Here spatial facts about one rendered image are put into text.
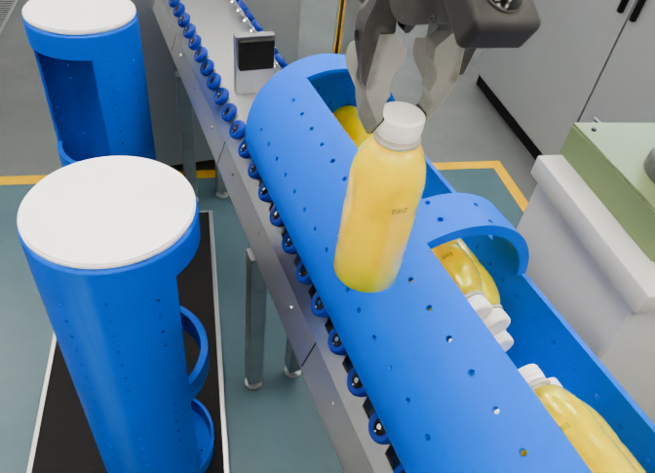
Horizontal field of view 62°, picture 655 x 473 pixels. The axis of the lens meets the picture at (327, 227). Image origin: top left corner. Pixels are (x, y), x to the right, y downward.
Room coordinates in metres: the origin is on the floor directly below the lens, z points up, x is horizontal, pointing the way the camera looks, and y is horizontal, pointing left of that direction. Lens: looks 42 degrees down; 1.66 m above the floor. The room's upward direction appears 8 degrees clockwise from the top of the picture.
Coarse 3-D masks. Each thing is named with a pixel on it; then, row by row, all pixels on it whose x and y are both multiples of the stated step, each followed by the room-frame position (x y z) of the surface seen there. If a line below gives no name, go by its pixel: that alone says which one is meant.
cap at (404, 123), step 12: (384, 108) 0.40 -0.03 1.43; (396, 108) 0.41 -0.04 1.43; (408, 108) 0.41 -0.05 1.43; (384, 120) 0.39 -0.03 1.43; (396, 120) 0.39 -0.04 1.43; (408, 120) 0.39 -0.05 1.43; (420, 120) 0.39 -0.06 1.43; (384, 132) 0.38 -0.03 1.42; (396, 132) 0.38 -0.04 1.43; (408, 132) 0.38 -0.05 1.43; (420, 132) 0.39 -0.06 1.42
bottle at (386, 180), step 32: (384, 160) 0.38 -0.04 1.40; (416, 160) 0.38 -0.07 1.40; (352, 192) 0.38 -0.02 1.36; (384, 192) 0.37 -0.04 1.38; (416, 192) 0.38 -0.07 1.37; (352, 224) 0.38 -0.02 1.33; (384, 224) 0.37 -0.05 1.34; (352, 256) 0.37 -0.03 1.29; (384, 256) 0.37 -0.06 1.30; (352, 288) 0.37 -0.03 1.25; (384, 288) 0.37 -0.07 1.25
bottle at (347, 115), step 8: (336, 112) 0.91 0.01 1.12; (344, 112) 0.90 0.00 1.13; (352, 112) 0.90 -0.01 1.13; (344, 120) 0.88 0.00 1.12; (352, 120) 0.88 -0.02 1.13; (344, 128) 0.87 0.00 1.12; (352, 128) 0.86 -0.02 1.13; (360, 128) 0.85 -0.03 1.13; (352, 136) 0.84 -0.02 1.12; (360, 136) 0.84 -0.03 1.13; (360, 144) 0.82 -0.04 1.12
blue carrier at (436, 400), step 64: (320, 64) 0.87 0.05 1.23; (256, 128) 0.80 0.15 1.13; (320, 128) 0.71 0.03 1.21; (320, 192) 0.60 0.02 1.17; (448, 192) 0.74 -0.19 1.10; (320, 256) 0.53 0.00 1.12; (512, 256) 0.57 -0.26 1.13; (384, 320) 0.40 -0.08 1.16; (448, 320) 0.38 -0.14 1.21; (512, 320) 0.54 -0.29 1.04; (384, 384) 0.35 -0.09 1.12; (448, 384) 0.31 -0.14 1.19; (512, 384) 0.30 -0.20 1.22; (576, 384) 0.43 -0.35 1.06; (448, 448) 0.26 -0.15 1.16; (512, 448) 0.25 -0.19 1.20; (640, 448) 0.34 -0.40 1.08
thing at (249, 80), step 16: (256, 32) 1.30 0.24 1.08; (272, 32) 1.31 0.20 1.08; (240, 48) 1.24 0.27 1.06; (256, 48) 1.26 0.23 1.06; (272, 48) 1.28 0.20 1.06; (240, 64) 1.24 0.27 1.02; (256, 64) 1.26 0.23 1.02; (272, 64) 1.28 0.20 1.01; (240, 80) 1.26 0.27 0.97; (256, 80) 1.28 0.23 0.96
